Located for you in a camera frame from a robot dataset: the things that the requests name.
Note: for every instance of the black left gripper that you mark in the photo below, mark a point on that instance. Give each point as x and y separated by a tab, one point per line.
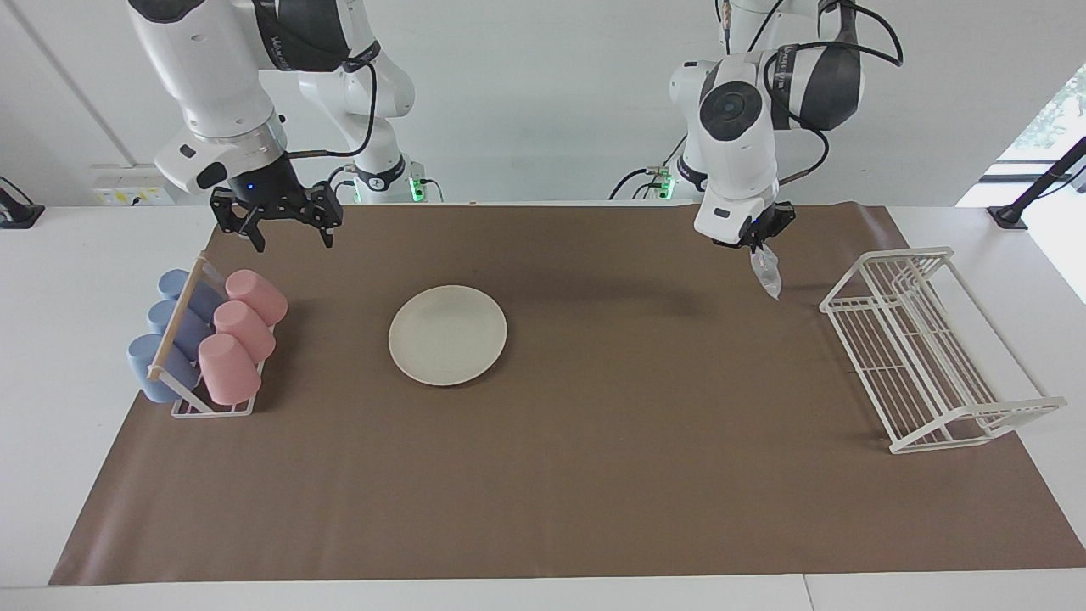
776	221

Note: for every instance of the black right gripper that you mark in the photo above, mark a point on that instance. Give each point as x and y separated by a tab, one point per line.
271	191

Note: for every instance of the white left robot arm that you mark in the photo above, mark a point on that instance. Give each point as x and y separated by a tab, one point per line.
738	144

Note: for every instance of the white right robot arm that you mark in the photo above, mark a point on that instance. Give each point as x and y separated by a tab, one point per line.
212	76

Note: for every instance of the cream round plate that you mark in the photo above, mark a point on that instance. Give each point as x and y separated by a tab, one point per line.
448	335

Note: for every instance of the pink plastic cup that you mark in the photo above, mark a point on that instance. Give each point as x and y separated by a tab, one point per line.
256	295
229	369
246	331

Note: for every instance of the blue plastic cup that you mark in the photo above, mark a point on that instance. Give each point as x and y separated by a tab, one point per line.
153	373
188	329
199	297

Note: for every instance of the brown table mat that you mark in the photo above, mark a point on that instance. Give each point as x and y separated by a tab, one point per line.
594	475

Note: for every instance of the white wall outlet box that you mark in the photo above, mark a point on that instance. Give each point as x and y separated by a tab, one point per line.
114	191

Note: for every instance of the small black clamp mount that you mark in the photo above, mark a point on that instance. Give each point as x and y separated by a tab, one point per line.
17	212

